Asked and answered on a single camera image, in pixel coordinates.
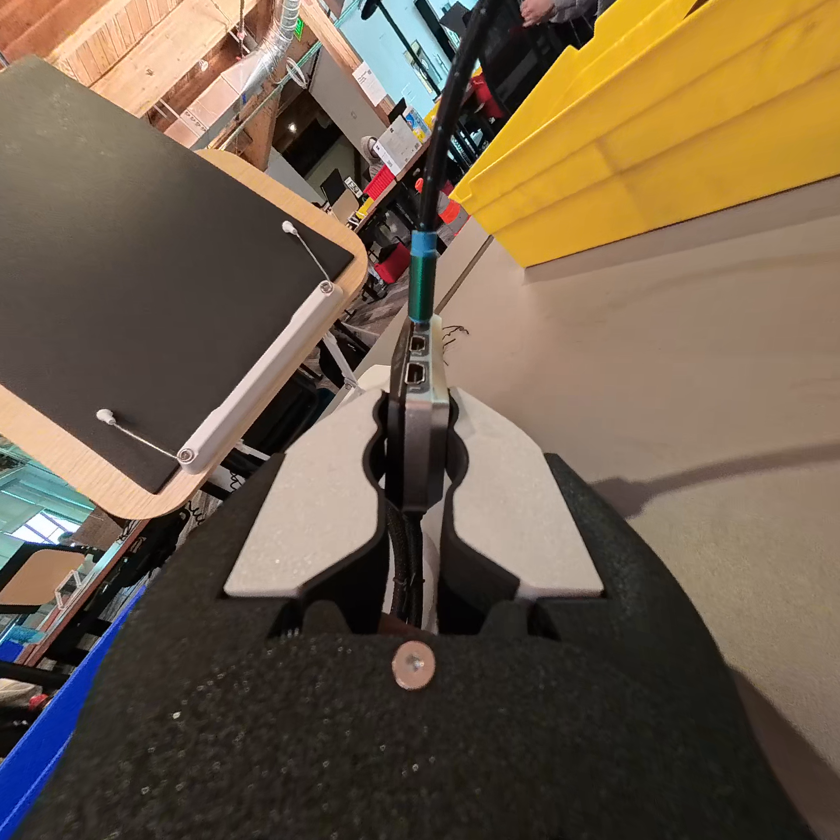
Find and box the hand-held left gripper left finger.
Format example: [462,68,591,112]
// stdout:
[224,392,388,634]

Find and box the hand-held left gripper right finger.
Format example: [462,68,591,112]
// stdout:
[440,387,603,634]

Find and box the metal switch box with cable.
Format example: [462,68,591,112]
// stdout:
[384,315,455,627]

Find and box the braided cable with green plugs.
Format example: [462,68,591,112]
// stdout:
[407,0,509,324]

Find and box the blue plastic bin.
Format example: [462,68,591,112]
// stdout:
[0,586,147,824]

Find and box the yellow plastic bin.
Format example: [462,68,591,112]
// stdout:
[449,0,840,268]

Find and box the red chair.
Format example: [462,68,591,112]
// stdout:
[374,241,411,284]

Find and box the orange traffic cone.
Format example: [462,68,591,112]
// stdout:
[436,193,470,245]

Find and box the book stand with black board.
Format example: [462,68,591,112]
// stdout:
[0,56,395,522]

